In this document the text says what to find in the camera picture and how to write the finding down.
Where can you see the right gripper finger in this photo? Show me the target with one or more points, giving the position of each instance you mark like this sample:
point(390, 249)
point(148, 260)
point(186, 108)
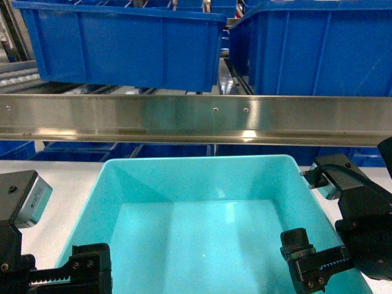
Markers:
point(300, 256)

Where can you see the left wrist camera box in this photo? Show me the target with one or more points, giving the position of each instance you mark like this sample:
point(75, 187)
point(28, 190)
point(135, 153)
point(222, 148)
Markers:
point(24, 196)

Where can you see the teal plastic bin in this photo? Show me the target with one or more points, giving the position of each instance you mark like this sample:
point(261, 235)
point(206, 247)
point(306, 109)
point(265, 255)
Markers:
point(200, 224)

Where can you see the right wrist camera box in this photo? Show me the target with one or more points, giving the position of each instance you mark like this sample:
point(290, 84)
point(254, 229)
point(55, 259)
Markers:
point(333, 183)

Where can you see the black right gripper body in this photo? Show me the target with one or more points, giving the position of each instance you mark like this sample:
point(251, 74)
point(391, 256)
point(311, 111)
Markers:
point(365, 226)

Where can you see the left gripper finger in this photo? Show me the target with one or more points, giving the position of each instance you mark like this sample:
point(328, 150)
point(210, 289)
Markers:
point(91, 269)

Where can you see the large blue bin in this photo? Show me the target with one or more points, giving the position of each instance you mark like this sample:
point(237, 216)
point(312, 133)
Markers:
point(314, 48)
point(113, 43)

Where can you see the stainless steel shelf rail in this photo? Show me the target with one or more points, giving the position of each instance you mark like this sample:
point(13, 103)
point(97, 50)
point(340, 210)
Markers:
point(257, 120)

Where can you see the large blue bin right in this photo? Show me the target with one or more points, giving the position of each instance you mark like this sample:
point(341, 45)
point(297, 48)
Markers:
point(314, 48)

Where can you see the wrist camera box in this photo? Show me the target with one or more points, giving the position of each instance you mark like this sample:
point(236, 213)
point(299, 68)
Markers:
point(333, 183)
point(24, 196)

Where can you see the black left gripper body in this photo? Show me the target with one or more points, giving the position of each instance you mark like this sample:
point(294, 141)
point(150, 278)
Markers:
point(19, 273)

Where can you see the large blue bin left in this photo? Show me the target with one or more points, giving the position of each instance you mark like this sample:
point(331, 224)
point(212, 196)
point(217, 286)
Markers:
point(113, 43)

